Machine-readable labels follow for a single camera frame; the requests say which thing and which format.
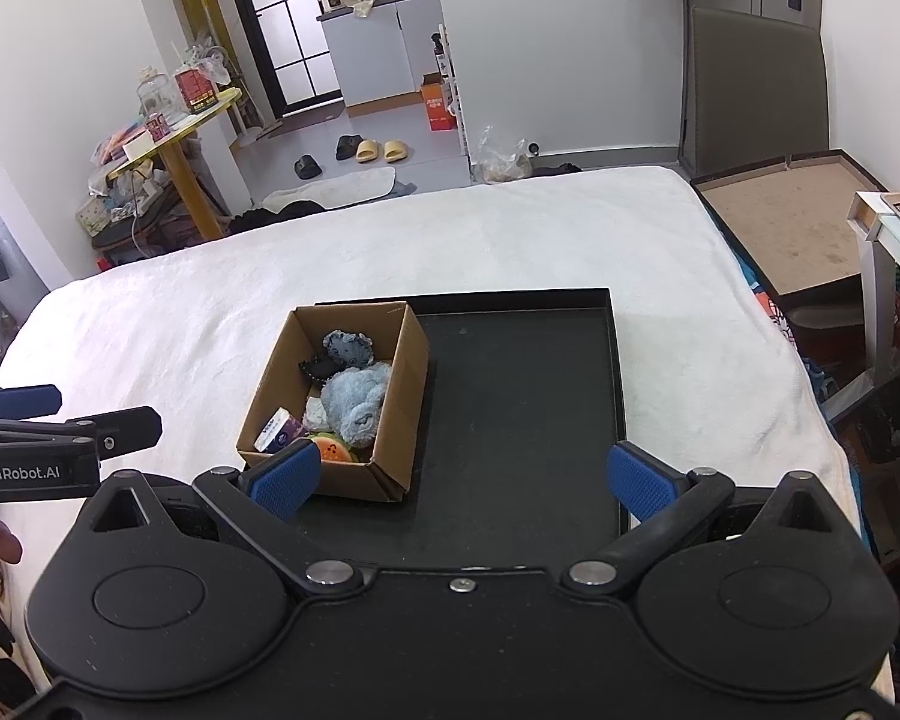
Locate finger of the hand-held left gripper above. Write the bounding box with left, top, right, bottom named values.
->
left=0, top=385, right=62, bottom=421
left=0, top=406, right=164, bottom=458

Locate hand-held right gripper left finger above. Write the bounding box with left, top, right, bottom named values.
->
left=67, top=439, right=365, bottom=593

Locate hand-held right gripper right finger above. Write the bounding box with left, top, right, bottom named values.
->
left=562, top=441, right=863, bottom=592

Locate blue white tissue pack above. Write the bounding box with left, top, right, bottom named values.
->
left=253, top=406, right=308, bottom=455

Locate hamburger plush toy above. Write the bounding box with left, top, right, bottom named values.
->
left=305, top=431, right=361, bottom=464

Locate fluffy grey-blue plush toy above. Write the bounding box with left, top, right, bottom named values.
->
left=321, top=361, right=392, bottom=447

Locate black tray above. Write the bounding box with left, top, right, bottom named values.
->
left=292, top=287, right=629, bottom=571

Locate blue-grey knitted cloth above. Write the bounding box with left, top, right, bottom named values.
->
left=322, top=330, right=376, bottom=370

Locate brown cardboard box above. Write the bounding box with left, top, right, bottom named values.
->
left=238, top=301, right=431, bottom=503

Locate pile of bags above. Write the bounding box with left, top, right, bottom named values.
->
left=75, top=165, right=218, bottom=256

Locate yellow round table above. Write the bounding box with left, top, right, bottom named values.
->
left=105, top=88, right=242, bottom=241

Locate black clothes pile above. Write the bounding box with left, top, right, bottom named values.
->
left=232, top=199, right=323, bottom=233

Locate white floor mat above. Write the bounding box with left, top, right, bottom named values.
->
left=261, top=166, right=397, bottom=212

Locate framed cork board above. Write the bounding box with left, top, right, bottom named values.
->
left=690, top=150, right=890, bottom=308

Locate white side table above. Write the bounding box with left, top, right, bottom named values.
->
left=847, top=191, right=900, bottom=391

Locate white floor stand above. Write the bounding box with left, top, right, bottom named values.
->
left=227, top=88, right=265, bottom=149

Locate clear glass jar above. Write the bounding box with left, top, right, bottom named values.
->
left=136, top=67, right=175, bottom=121

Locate red carton box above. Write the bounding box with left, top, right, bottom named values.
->
left=174, top=66, right=220, bottom=113

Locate clear plastic bag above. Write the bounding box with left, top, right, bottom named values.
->
left=471, top=127, right=535, bottom=185

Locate orange cardboard carton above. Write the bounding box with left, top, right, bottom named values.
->
left=420, top=75, right=457, bottom=132

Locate grey padded panel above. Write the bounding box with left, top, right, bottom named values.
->
left=681, top=6, right=830, bottom=173

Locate black framed glass door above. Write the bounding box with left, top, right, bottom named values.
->
left=217, top=0, right=346, bottom=121

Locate white kitchen cabinet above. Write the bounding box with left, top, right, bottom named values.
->
left=316, top=0, right=445, bottom=107

